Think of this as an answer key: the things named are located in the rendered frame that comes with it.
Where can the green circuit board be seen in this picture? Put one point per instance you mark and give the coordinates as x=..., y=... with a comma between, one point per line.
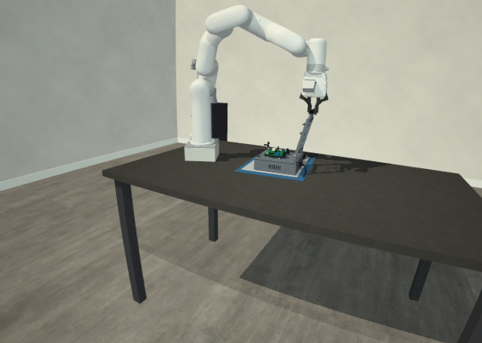
x=276, y=152

